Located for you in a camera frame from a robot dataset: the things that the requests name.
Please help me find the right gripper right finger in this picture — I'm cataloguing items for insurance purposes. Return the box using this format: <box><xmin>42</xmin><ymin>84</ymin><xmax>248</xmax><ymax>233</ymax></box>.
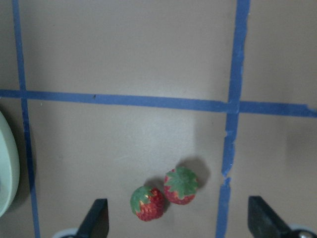
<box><xmin>248</xmin><ymin>195</ymin><xmax>317</xmax><ymax>238</ymax></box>

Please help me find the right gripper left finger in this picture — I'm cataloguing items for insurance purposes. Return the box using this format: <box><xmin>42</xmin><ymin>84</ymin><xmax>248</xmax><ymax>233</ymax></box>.
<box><xmin>75</xmin><ymin>198</ymin><xmax>109</xmax><ymax>238</ymax></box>

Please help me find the strawberry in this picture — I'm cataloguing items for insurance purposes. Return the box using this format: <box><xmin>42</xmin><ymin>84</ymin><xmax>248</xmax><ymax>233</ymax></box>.
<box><xmin>163</xmin><ymin>167</ymin><xmax>199</xmax><ymax>205</ymax></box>
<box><xmin>130</xmin><ymin>186</ymin><xmax>165</xmax><ymax>222</ymax></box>

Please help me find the light green plate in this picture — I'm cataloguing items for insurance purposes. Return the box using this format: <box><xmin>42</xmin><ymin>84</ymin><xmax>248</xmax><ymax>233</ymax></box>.
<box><xmin>0</xmin><ymin>114</ymin><xmax>20</xmax><ymax>216</ymax></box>

